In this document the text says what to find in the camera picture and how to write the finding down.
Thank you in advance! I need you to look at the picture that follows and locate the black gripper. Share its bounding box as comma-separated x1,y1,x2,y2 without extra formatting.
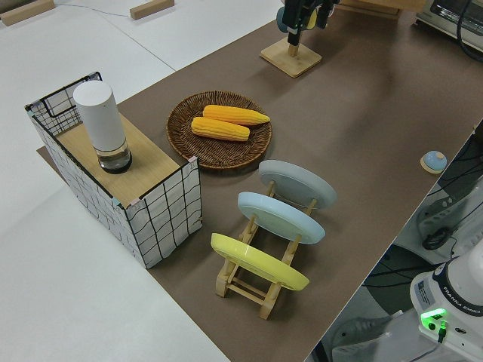
282,0,336,46

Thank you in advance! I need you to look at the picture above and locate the light wooden drawer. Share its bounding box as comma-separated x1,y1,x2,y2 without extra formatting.
334,0,403,20

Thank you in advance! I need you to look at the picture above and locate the dark teal mug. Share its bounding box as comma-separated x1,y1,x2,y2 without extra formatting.
275,5,319,35

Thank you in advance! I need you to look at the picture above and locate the wooden mug tree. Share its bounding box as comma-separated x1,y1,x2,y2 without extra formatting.
259,32,323,79

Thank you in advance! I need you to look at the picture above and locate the brown table mat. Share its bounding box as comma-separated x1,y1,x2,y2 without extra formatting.
35,0,483,362

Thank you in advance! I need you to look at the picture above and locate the light wooden cabinet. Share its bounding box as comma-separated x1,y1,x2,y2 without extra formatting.
398,0,429,13

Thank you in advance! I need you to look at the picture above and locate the yellow corn cob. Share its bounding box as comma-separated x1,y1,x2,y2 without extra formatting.
190,116,251,143
202,104,272,127

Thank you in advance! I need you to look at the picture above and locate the white toaster oven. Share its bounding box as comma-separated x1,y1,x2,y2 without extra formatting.
414,0,483,52

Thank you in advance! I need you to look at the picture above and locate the brown wicker basket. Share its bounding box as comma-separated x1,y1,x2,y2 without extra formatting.
166,90,273,170

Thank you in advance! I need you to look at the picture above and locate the grey plate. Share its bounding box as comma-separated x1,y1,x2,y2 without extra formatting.
257,159,338,211

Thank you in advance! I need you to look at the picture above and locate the light wooden block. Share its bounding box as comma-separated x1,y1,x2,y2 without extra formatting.
129,0,176,20
0,0,56,26

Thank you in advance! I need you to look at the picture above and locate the light blue plate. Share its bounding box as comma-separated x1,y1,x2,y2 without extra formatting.
237,191,327,246

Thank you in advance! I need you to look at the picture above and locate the white cylindrical bottle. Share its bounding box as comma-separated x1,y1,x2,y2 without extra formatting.
72,81,134,175

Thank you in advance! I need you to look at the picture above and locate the yellow plate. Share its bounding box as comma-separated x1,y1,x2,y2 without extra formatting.
210,232,311,292

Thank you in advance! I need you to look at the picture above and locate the wooden plate rack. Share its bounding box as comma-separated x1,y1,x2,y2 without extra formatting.
214,179,318,321

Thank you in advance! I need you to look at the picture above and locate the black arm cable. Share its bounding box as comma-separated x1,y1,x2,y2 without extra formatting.
457,0,483,66

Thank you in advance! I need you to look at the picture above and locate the wire rack with wooden shelves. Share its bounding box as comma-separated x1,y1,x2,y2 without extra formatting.
24,70,205,271

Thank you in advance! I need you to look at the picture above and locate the black coiled cable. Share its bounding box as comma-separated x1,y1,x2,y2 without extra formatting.
421,222,460,252

